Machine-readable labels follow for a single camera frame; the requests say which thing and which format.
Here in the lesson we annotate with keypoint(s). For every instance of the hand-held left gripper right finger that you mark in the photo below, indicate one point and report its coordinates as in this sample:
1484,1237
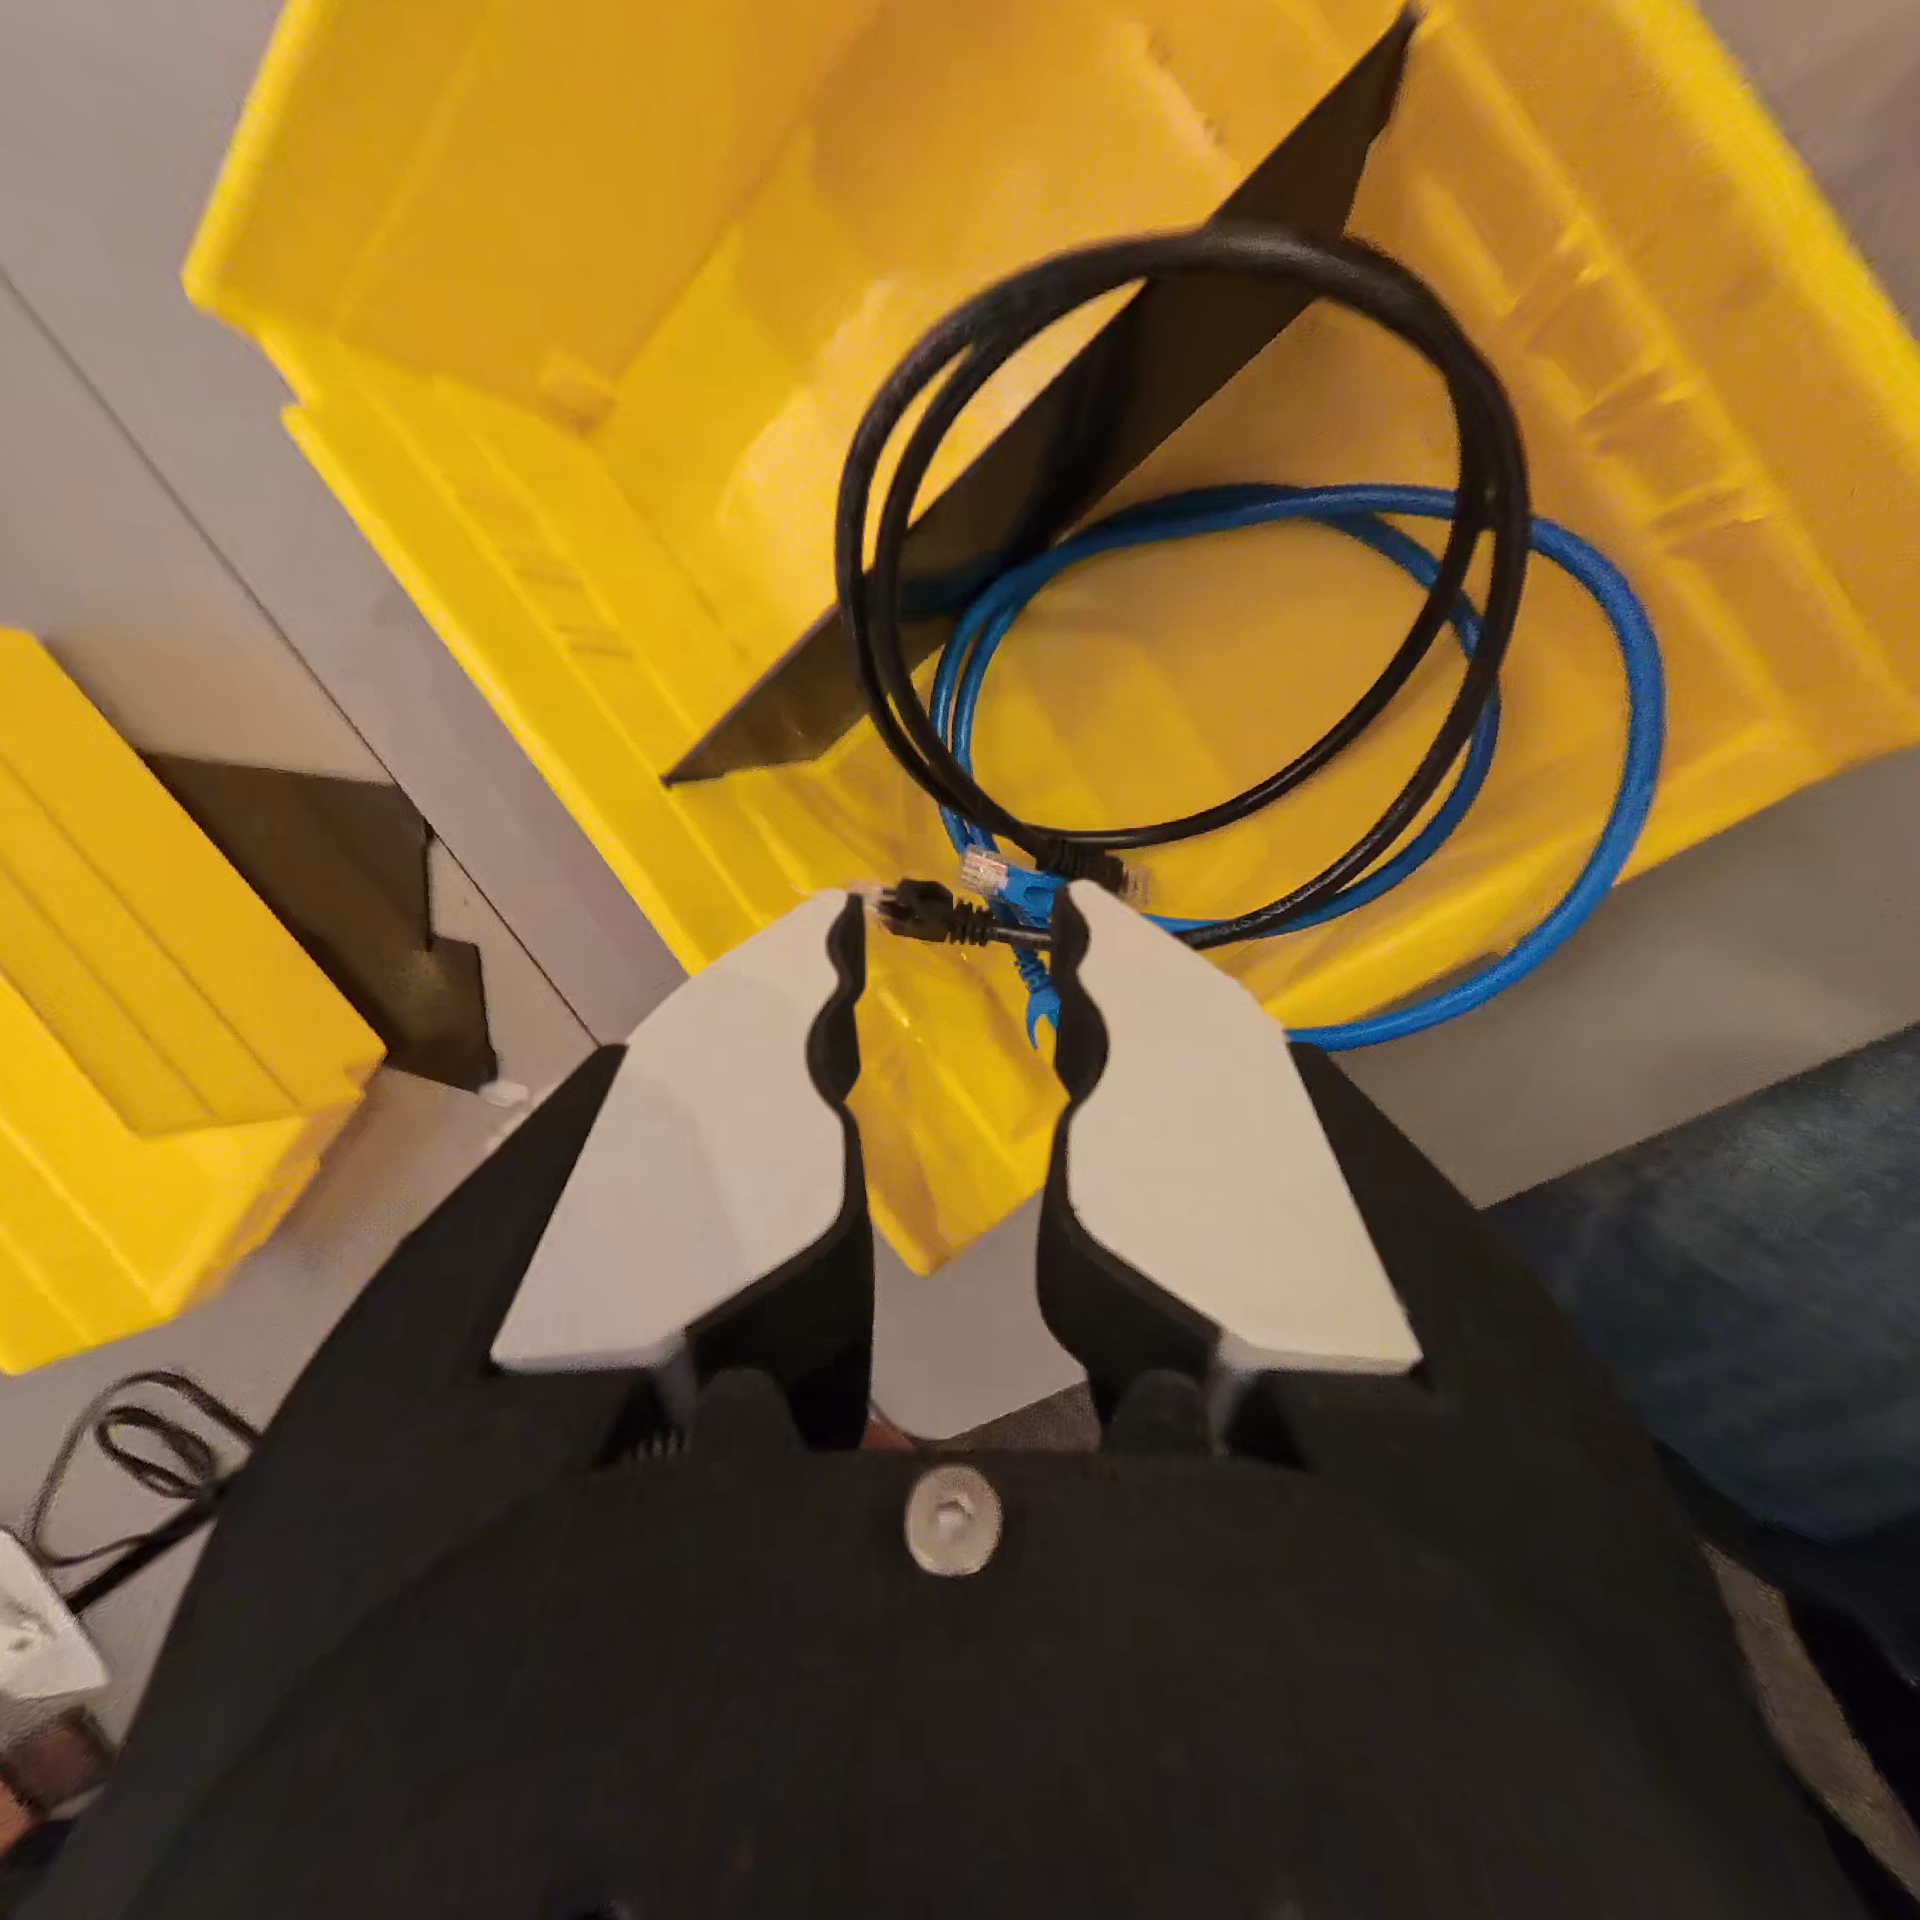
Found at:
1213,1156

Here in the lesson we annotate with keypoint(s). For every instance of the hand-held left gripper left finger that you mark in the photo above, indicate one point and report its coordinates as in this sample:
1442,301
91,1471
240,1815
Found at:
705,1142

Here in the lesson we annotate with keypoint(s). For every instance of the large yellow storage bin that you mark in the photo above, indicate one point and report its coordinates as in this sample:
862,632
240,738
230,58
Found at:
493,225

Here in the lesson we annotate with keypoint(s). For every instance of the dark blue cloth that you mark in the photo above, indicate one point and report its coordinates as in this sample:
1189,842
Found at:
1740,1277

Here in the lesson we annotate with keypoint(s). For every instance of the small yellow storage bin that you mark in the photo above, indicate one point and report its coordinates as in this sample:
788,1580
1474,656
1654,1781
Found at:
136,960

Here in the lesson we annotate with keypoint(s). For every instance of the black bin divider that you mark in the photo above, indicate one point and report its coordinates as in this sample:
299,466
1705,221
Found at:
1201,345

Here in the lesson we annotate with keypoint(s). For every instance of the white plastic bracket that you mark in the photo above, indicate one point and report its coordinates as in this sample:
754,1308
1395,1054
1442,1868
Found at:
36,1642

